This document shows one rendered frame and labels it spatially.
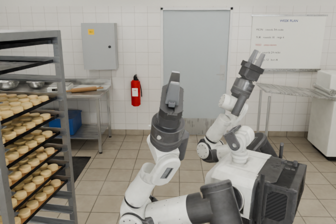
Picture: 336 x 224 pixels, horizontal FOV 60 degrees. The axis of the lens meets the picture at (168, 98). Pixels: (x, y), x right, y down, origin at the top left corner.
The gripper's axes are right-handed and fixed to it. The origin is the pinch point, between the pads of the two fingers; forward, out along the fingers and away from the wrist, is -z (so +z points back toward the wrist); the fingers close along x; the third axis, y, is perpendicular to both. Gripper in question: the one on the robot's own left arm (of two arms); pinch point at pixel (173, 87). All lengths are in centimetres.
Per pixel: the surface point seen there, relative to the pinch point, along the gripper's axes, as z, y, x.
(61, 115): 61, -51, 50
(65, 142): 74, -48, 45
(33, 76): 46, -66, 59
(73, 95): 215, -123, 257
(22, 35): 15, -59, 43
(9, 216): 68, -54, 0
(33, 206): 84, -53, 14
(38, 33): 18, -57, 52
